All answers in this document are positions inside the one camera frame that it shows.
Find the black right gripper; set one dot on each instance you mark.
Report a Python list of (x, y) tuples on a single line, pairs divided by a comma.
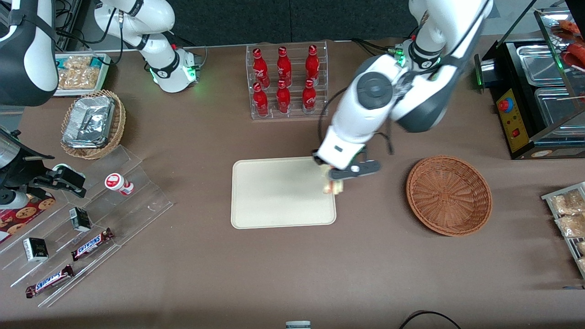
[(33, 172)]

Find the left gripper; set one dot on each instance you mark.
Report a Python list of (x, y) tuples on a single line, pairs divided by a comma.
[(316, 159)]

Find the triangle sandwich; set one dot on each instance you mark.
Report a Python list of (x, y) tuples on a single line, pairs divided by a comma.
[(333, 185)]

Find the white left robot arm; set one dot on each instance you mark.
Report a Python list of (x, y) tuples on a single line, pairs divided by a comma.
[(374, 91)]

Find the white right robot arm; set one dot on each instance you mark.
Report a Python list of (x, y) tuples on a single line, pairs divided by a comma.
[(27, 55)]

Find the beige rectangular tray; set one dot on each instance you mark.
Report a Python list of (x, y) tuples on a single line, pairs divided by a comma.
[(279, 194)]

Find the light wicker basket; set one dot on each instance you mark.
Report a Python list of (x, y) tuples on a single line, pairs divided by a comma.
[(118, 123)]

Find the white snack tray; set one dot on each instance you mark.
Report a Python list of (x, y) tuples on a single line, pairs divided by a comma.
[(104, 75)]

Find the round brown wicker basket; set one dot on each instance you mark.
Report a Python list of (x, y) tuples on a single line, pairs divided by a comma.
[(449, 196)]

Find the small black carton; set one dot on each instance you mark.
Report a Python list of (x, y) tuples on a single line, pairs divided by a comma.
[(35, 249), (80, 220)]

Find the red white small bottle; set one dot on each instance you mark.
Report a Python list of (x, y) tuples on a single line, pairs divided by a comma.
[(118, 183)]

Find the red cookie box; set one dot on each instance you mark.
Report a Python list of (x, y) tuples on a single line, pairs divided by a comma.
[(23, 214)]

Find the clear acrylic bottle rack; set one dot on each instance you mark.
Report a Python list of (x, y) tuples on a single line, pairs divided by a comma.
[(292, 114)]

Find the red cola bottle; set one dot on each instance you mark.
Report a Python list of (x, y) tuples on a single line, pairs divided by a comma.
[(260, 68), (284, 67), (309, 98), (283, 99), (312, 66), (261, 101)]

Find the silver foil container stack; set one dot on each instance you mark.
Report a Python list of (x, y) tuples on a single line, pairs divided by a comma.
[(89, 121)]

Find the Snickers chocolate bar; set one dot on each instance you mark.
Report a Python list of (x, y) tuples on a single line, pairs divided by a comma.
[(49, 281), (91, 244)]

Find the clear acrylic stepped display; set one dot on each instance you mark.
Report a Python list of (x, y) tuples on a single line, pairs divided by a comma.
[(137, 201)]

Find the clear snack bag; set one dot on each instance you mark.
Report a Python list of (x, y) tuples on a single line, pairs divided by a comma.
[(582, 266), (571, 226), (77, 61), (580, 247), (77, 78), (569, 203)]

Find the red round knob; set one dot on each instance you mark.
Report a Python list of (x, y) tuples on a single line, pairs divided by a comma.
[(505, 105)]

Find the black food warmer cabinet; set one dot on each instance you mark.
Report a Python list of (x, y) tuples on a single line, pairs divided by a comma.
[(512, 123)]

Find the grey device edge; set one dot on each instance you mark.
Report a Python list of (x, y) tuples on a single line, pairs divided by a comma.
[(298, 325)]

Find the steel food pan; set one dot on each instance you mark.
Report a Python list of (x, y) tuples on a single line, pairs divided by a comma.
[(539, 64), (555, 114)]

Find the red fried food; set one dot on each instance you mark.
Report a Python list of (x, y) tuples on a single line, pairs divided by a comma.
[(571, 57)]

